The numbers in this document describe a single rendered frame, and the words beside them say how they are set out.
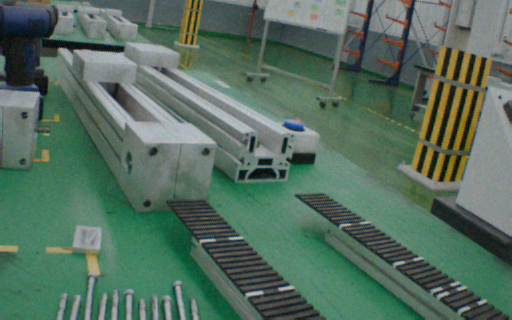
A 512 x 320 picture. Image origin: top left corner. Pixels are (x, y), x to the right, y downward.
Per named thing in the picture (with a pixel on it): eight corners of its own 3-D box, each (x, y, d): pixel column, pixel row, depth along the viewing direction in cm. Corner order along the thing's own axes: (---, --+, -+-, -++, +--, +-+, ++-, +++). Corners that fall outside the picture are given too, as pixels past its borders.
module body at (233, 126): (286, 181, 83) (296, 133, 80) (234, 182, 77) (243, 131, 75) (146, 81, 147) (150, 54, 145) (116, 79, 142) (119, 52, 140)
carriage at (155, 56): (176, 78, 127) (180, 53, 126) (137, 75, 122) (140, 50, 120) (157, 67, 140) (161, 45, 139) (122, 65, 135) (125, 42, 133)
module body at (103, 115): (182, 184, 73) (190, 129, 70) (118, 185, 68) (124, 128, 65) (87, 78, 137) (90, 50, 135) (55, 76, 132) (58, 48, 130)
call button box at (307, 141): (314, 164, 95) (321, 133, 94) (273, 164, 90) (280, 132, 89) (292, 150, 102) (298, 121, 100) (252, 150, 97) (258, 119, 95)
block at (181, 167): (222, 209, 67) (233, 143, 64) (136, 212, 60) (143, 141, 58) (196, 183, 74) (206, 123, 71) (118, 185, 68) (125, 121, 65)
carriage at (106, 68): (132, 96, 97) (137, 64, 95) (81, 94, 92) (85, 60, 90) (115, 81, 110) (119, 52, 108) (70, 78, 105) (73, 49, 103)
